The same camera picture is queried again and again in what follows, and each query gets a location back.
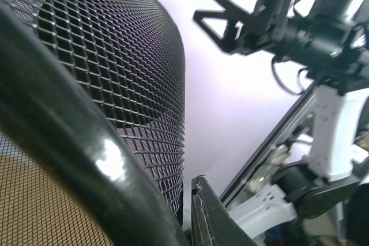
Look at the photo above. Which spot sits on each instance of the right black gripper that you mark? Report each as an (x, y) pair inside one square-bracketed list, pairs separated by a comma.
[(260, 29)]

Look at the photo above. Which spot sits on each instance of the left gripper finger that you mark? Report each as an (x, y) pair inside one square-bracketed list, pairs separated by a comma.
[(210, 222)]

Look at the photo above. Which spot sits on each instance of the black mesh wastebasket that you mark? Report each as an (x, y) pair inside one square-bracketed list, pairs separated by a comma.
[(92, 123)]

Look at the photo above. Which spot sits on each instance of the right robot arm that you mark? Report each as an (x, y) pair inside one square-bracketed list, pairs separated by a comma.
[(318, 34)]

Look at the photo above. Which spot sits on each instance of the aluminium rail frame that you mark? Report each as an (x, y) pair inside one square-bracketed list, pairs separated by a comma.
[(277, 136)]

